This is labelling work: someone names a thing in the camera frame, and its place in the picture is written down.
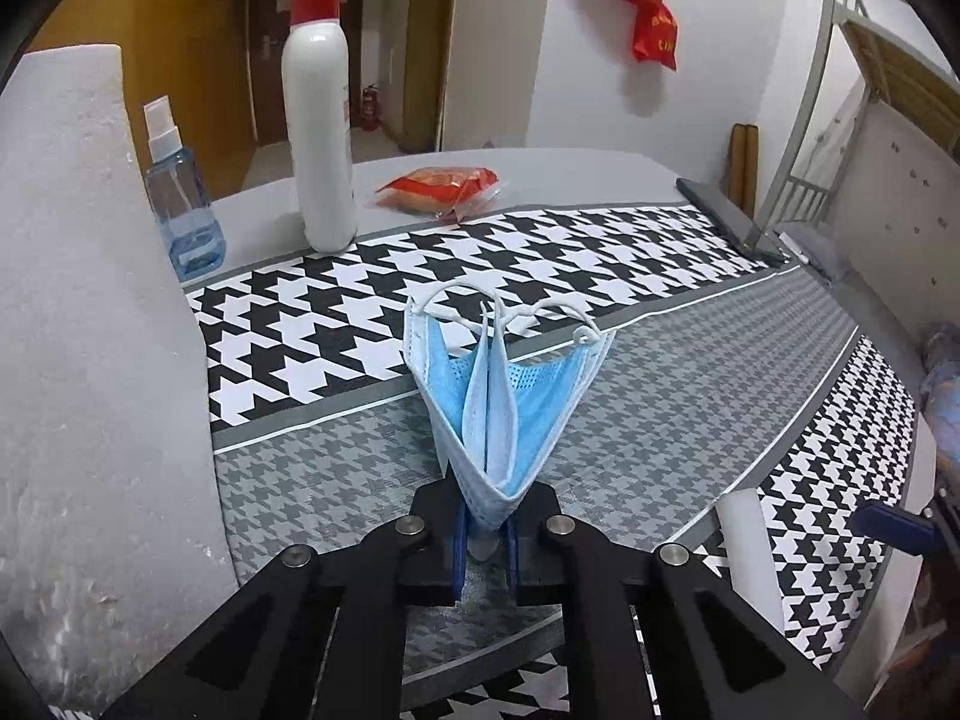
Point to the dark brown entrance door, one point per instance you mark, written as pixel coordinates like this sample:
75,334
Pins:
303,70

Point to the black smartphone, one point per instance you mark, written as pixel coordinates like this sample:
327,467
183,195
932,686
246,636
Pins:
739,231

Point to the white foam tube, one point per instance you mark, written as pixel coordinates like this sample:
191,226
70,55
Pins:
749,554

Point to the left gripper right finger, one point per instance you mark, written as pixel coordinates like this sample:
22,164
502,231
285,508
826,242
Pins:
655,634

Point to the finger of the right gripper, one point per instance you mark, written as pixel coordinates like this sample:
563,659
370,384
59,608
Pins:
901,530

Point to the blue surgical face masks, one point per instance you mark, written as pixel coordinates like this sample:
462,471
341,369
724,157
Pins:
495,422

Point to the wooden boards against wall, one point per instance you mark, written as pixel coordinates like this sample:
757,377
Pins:
742,167

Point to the houndstooth table runner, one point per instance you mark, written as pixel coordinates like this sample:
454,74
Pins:
724,374

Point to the red fire extinguisher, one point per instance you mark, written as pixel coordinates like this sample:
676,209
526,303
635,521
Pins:
370,108

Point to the red snack packet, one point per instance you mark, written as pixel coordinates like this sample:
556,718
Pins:
444,193

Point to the white red pump bottle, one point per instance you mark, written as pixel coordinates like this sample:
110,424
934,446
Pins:
322,171

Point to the wooden wardrobe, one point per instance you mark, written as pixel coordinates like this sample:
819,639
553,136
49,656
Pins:
191,51

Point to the white styrofoam box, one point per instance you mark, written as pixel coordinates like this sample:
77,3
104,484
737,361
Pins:
113,544

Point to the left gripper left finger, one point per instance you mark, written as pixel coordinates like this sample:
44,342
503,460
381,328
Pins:
316,635

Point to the metal bunk bed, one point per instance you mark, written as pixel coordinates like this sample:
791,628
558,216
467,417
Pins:
859,135

